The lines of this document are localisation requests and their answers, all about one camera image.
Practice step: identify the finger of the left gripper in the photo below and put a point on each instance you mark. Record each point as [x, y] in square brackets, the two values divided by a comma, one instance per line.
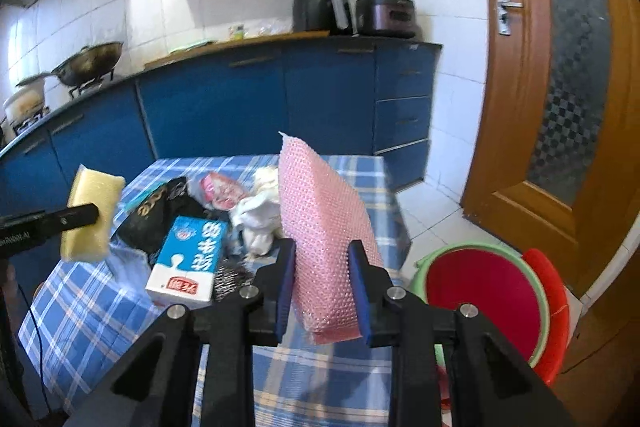
[26, 232]

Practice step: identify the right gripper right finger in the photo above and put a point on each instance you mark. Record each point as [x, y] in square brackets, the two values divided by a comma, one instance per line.
[390, 316]

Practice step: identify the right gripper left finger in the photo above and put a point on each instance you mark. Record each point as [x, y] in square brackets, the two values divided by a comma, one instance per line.
[256, 315]

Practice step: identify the yellow sponge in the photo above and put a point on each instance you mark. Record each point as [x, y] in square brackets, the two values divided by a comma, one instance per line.
[90, 244]

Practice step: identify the blue white milk carton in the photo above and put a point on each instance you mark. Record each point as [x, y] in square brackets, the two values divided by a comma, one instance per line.
[184, 271]

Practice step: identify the white paper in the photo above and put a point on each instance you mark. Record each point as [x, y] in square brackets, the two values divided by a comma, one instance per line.
[258, 216]

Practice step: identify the pink bubble wrap bag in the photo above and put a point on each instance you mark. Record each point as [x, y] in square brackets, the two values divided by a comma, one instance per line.
[322, 213]

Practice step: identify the red white snack pouch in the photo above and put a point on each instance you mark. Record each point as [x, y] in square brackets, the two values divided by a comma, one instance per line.
[221, 192]

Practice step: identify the black snack bag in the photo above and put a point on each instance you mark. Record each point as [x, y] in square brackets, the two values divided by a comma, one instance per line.
[147, 225]

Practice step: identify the blue kitchen base cabinets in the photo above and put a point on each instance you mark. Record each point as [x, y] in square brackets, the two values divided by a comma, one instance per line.
[342, 96]

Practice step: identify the blue plaid tablecloth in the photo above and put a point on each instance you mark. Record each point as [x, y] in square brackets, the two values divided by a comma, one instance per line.
[82, 322]

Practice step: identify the red basin green rim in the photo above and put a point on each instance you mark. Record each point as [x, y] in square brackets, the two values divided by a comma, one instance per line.
[499, 283]

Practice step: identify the white pot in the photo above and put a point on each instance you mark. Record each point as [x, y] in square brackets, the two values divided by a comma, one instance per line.
[23, 104]

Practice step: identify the red plastic stool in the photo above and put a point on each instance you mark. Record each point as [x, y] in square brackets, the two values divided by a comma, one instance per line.
[549, 365]

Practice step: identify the black wok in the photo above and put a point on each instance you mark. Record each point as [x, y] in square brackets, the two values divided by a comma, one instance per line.
[90, 63]

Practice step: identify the wooden door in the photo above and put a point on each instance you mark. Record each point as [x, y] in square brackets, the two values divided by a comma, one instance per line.
[556, 162]

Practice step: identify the dark rice cooker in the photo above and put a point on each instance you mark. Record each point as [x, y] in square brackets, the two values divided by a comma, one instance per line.
[386, 18]

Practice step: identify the black air fryer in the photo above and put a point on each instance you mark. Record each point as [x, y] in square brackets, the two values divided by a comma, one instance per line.
[333, 16]

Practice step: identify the silver door handle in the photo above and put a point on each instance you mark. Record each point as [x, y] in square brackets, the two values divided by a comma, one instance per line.
[503, 8]

